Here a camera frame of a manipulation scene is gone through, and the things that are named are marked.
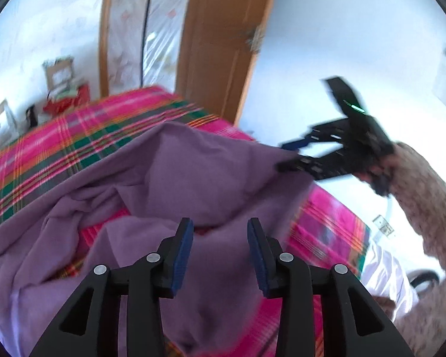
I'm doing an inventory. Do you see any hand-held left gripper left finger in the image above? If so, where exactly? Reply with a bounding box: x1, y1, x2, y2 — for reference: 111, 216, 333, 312
29, 217, 194, 357

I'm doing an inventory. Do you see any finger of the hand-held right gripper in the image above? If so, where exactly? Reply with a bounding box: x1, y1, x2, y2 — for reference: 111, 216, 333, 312
280, 119, 348, 151
277, 149, 352, 179

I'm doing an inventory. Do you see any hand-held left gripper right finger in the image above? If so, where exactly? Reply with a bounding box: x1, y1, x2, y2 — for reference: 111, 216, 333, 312
247, 217, 413, 357

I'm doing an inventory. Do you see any purple fleece towel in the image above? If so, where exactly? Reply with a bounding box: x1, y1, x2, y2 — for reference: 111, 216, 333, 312
0, 121, 316, 357

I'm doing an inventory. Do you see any person's right forearm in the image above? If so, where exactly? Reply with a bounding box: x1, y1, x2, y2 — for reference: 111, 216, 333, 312
384, 141, 446, 261

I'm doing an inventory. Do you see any wooden door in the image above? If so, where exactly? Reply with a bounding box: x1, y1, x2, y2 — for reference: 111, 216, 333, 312
175, 0, 288, 127

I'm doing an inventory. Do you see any plaid bed sheet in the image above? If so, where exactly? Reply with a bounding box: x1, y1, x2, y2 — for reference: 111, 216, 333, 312
0, 85, 372, 357

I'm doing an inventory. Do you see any pink fuzzy coat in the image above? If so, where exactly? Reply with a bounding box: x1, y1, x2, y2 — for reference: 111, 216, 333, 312
372, 268, 446, 357

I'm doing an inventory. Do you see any printed door curtain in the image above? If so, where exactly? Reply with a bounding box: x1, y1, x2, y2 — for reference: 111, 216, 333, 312
108, 0, 196, 92

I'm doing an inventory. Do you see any brown cardboard box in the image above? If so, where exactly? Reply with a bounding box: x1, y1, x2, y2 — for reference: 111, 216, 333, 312
42, 57, 75, 90

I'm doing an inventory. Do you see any white open box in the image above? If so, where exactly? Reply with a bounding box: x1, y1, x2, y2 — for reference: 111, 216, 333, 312
0, 98, 19, 134

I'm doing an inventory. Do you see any wall socket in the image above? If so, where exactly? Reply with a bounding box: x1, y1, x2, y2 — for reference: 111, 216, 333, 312
373, 216, 395, 237

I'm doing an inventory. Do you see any brass door handle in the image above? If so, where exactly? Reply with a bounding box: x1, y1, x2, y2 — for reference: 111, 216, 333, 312
245, 26, 264, 51

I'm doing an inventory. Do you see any wooden door frame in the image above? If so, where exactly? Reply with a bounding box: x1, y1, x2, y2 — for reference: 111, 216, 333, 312
98, 0, 120, 97

